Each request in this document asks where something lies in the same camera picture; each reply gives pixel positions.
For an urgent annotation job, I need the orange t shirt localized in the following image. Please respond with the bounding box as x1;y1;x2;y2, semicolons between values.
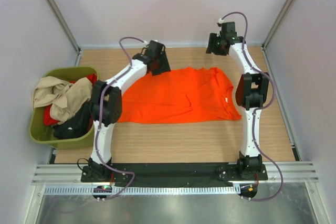
119;67;242;124

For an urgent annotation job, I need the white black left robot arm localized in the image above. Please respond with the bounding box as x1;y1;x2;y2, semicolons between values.
81;39;171;182

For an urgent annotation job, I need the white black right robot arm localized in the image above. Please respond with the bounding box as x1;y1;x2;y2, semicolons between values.
206;21;269;180

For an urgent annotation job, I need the beige t shirt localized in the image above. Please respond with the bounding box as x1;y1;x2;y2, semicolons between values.
32;76;93;126

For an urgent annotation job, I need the black t shirt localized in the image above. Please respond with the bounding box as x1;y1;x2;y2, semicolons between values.
53;102;92;140

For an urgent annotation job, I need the green plastic tub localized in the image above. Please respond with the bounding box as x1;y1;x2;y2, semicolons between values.
28;66;100;150

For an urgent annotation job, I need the right corner aluminium post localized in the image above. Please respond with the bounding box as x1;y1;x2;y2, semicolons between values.
261;0;295;80

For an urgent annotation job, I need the corner aluminium post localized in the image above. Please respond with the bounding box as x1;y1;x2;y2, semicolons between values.
46;0;81;66
261;0;295;80

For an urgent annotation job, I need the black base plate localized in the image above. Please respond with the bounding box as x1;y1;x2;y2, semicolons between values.
81;163;268;186

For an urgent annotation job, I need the white slotted cable duct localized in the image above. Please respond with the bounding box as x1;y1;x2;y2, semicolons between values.
44;185;240;196

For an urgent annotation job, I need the aluminium frame rail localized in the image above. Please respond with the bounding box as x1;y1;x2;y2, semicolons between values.
31;161;319;185

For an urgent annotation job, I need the left corner aluminium post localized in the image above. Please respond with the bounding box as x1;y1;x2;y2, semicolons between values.
46;0;81;66

